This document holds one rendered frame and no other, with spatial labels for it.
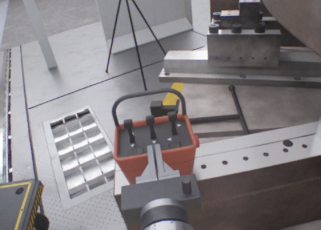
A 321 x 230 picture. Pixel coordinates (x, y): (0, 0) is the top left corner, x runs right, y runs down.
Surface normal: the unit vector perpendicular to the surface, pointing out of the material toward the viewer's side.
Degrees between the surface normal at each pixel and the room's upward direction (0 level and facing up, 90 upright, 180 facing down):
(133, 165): 97
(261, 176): 90
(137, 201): 0
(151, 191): 0
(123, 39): 37
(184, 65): 72
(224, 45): 90
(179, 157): 97
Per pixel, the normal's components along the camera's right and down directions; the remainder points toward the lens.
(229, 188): 0.11, 0.56
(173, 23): 0.18, -0.36
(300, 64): -0.30, 0.30
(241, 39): -0.27, 0.58
